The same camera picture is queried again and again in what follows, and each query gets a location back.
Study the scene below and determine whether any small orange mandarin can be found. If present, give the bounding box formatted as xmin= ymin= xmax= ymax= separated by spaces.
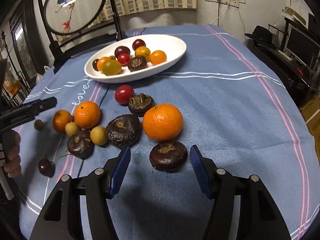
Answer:
xmin=52 ymin=109 xmax=73 ymax=133

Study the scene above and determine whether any person's left hand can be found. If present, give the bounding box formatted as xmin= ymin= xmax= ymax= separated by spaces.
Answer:
xmin=3 ymin=130 xmax=21 ymax=178

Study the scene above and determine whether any small brown longan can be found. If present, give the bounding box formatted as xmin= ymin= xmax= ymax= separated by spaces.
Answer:
xmin=34 ymin=119 xmax=45 ymax=131

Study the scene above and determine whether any white plastic bag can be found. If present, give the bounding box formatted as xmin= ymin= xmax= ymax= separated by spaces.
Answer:
xmin=36 ymin=66 xmax=50 ymax=84

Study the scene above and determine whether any pale yellow longan fruit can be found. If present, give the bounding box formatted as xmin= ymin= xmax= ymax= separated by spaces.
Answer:
xmin=65 ymin=122 xmax=80 ymax=137

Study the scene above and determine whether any large dark water chestnut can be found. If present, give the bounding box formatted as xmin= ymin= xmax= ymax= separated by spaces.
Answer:
xmin=106 ymin=114 xmax=142 ymax=148

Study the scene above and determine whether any dark red cherry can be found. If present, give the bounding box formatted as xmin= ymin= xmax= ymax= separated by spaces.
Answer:
xmin=38 ymin=158 xmax=55 ymax=178

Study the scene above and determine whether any dark framed mirror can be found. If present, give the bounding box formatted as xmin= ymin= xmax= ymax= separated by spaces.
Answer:
xmin=9 ymin=0 xmax=48 ymax=87

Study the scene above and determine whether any large orange mandarin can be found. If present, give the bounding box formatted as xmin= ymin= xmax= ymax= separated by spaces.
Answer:
xmin=142 ymin=104 xmax=183 ymax=141

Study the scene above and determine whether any orange tomato left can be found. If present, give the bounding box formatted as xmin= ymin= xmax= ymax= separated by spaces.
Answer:
xmin=97 ymin=57 xmax=111 ymax=72

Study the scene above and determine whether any yellow green tomato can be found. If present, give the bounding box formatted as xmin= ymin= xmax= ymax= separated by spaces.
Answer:
xmin=102 ymin=59 xmax=122 ymax=76

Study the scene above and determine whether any round embroidered bird screen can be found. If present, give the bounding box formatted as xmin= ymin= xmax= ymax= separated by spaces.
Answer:
xmin=38 ymin=0 xmax=126 ymax=67

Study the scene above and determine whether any red cherry tomato on plate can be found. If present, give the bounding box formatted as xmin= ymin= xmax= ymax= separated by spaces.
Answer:
xmin=117 ymin=53 xmax=131 ymax=67

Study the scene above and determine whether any dark purple tomato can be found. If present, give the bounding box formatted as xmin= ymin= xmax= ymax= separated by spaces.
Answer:
xmin=114 ymin=46 xmax=131 ymax=58

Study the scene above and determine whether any yellow orange tomato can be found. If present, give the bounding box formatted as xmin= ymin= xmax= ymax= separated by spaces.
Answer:
xmin=135 ymin=46 xmax=151 ymax=62

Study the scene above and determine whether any dark wooden desk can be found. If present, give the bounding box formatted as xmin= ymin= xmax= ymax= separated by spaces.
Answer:
xmin=247 ymin=39 xmax=315 ymax=108

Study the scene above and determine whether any orange cherry tomato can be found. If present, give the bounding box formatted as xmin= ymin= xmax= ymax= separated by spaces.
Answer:
xmin=150 ymin=50 xmax=167 ymax=65

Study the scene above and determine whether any white oval plate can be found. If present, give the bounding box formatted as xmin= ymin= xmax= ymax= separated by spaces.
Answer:
xmin=84 ymin=34 xmax=187 ymax=83

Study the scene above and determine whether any black hat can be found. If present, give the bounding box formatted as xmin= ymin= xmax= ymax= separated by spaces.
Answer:
xmin=245 ymin=25 xmax=275 ymax=47

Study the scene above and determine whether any computer monitor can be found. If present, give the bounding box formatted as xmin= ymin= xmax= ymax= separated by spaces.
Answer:
xmin=285 ymin=27 xmax=319 ymax=67

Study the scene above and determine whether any white power cable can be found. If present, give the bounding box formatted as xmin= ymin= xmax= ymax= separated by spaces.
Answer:
xmin=209 ymin=2 xmax=230 ymax=26

